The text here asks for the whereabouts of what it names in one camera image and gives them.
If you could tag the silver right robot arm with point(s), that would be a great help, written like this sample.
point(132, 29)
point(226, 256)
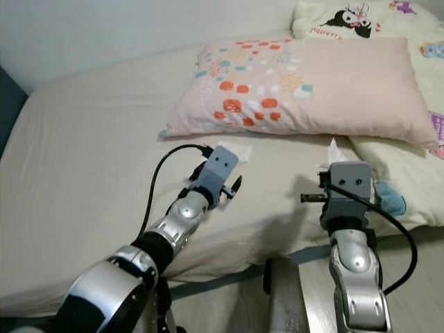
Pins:
point(354, 270)

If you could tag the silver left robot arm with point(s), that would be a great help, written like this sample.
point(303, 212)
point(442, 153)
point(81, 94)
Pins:
point(111, 291)

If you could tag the cream cartoon print blanket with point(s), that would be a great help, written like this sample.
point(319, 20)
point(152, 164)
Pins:
point(409, 173)

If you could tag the pink dotted pillow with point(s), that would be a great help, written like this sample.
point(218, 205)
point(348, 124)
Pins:
point(340, 90)

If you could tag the beige sheeted mattress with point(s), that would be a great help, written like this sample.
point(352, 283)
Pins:
point(83, 166)

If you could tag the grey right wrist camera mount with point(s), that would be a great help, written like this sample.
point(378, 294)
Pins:
point(348, 187)

